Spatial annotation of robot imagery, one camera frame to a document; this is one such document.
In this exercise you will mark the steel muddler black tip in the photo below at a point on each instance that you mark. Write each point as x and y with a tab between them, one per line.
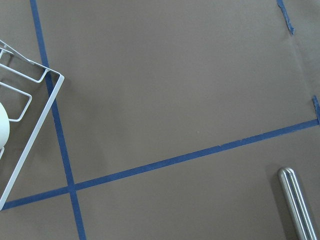
296	204

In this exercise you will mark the white cup in rack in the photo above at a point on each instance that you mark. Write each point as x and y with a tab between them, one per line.
4	126

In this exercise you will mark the white wire cup rack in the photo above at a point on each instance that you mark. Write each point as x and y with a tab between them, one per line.
28	91

